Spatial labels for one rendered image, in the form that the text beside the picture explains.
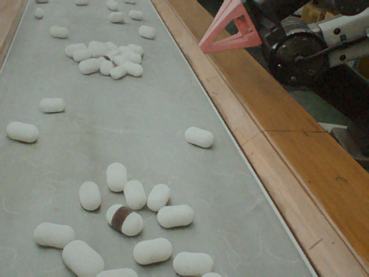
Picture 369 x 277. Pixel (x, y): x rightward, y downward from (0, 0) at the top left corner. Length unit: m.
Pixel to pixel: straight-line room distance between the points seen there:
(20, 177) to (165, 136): 0.18
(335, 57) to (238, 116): 0.46
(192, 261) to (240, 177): 0.16
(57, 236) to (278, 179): 0.23
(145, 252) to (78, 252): 0.05
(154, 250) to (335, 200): 0.19
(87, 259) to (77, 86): 0.37
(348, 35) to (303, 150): 0.52
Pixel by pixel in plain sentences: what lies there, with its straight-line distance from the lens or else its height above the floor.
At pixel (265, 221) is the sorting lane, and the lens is 0.44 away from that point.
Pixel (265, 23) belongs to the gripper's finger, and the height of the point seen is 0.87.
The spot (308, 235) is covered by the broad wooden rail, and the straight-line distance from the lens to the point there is 0.42.
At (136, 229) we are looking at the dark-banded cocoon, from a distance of 0.38.
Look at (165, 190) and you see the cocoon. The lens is 0.42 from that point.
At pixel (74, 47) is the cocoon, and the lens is 0.77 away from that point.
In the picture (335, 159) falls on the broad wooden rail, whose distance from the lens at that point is 0.53.
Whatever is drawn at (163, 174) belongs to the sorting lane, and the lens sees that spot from 0.47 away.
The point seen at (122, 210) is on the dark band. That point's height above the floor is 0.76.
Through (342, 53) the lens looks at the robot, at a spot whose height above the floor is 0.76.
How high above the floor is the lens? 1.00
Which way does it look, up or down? 28 degrees down
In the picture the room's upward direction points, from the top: 9 degrees clockwise
